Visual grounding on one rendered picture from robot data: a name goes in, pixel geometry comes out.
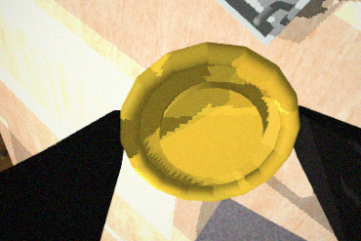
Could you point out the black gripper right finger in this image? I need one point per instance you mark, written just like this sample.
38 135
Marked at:
329 151

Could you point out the yellow plate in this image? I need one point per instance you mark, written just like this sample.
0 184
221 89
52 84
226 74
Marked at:
210 121

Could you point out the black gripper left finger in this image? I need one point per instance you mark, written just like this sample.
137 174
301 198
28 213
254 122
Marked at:
63 193

